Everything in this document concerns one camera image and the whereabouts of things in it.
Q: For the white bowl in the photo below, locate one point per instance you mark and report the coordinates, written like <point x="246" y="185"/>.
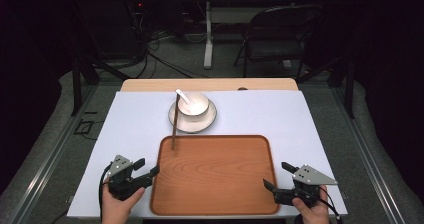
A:
<point x="194" y="104"/>

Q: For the black metal frame stand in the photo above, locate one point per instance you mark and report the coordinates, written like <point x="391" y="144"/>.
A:
<point x="340" y="74"/>
<point x="85" y="74"/>

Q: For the brown chopstick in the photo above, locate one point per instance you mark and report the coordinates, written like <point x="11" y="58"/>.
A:
<point x="176" y="117"/>
<point x="174" y="127"/>

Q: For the light wooden table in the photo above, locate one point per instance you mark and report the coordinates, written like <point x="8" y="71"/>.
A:
<point x="206" y="84"/>

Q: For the wooden tray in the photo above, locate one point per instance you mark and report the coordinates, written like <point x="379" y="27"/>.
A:
<point x="213" y="177"/>

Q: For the person's right hand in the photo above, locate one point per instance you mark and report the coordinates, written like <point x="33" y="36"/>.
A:
<point x="313" y="214"/>

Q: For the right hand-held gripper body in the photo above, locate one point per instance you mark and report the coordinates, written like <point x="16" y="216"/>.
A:
<point x="305" y="185"/>

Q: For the white spoon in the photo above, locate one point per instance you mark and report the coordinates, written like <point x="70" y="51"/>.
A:
<point x="185" y="99"/>

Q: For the white plate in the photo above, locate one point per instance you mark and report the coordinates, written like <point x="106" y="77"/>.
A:
<point x="196" y="124"/>

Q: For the aluminium floor rail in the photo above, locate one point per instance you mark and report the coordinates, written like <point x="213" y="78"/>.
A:
<point x="366" y="157"/>
<point x="50" y="164"/>

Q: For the person's left hand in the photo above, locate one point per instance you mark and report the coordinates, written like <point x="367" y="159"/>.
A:
<point x="117" y="209"/>

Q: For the black folding chair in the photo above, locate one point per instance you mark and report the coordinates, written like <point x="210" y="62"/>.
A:
<point x="276" y="47"/>

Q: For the white table cover sheet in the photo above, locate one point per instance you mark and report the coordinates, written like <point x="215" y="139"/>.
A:
<point x="133" y="127"/>

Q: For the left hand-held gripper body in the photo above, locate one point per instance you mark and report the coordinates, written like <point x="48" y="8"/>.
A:
<point x="120" y="179"/>

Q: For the white desk leg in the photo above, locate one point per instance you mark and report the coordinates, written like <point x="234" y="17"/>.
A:
<point x="208" y="44"/>

